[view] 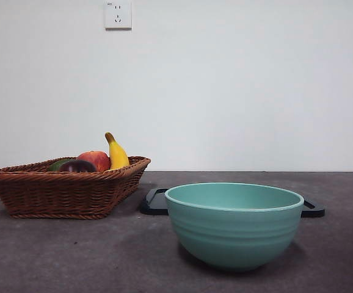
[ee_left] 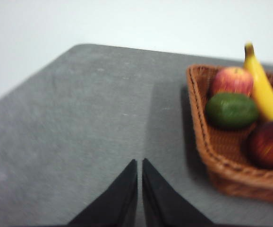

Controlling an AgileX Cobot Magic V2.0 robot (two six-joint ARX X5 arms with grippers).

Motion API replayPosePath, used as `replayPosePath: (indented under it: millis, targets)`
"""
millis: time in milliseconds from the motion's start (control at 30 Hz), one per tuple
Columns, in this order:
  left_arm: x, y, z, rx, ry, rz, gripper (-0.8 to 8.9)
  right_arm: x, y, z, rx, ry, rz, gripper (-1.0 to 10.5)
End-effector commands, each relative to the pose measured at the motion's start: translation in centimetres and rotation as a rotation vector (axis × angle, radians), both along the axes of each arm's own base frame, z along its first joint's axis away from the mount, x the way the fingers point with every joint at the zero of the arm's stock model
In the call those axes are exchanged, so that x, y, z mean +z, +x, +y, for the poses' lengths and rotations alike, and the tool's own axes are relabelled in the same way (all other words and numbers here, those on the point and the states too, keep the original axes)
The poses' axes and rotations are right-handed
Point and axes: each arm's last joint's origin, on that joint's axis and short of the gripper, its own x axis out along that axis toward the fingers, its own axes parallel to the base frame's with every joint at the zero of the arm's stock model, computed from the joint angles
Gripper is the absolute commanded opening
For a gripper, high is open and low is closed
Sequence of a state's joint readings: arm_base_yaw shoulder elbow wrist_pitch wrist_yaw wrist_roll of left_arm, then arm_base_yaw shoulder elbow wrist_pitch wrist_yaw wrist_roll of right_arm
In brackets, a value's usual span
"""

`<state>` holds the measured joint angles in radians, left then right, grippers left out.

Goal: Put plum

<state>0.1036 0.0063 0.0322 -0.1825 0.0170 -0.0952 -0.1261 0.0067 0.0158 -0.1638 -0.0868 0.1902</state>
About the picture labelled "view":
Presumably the green avocado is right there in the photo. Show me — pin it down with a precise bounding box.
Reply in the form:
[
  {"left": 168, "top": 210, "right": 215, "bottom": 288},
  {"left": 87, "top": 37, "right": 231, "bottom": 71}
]
[{"left": 47, "top": 158, "right": 76, "bottom": 172}]

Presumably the dark purple plum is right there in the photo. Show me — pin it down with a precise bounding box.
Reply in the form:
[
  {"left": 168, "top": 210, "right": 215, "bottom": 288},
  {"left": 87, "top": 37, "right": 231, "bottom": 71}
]
[{"left": 59, "top": 160, "right": 98, "bottom": 173}]

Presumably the red yellow apple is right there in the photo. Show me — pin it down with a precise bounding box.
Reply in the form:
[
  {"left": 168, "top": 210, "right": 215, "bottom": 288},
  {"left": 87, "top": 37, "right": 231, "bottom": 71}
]
[{"left": 76, "top": 150, "right": 111, "bottom": 173}]

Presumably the white wall power socket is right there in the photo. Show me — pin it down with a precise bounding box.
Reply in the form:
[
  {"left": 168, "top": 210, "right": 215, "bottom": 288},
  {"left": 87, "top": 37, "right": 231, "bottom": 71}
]
[{"left": 104, "top": 0, "right": 133, "bottom": 31}]

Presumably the teal ribbed bowl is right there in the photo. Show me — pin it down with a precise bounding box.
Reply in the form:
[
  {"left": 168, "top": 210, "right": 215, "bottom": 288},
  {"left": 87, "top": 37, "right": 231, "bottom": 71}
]
[{"left": 164, "top": 182, "right": 305, "bottom": 272}]

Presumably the brown wicker basket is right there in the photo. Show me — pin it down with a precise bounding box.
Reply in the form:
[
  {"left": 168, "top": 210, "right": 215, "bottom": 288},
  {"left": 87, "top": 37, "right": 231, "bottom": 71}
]
[{"left": 0, "top": 156, "right": 151, "bottom": 220}]

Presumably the black rectangular tray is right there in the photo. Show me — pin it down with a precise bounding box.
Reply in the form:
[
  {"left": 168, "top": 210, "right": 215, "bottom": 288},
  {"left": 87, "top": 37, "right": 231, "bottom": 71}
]
[{"left": 139, "top": 187, "right": 326, "bottom": 218}]

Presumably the yellow banana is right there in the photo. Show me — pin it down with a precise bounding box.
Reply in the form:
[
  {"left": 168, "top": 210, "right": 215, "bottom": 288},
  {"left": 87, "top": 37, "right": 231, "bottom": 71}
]
[{"left": 104, "top": 132, "right": 131, "bottom": 170}]

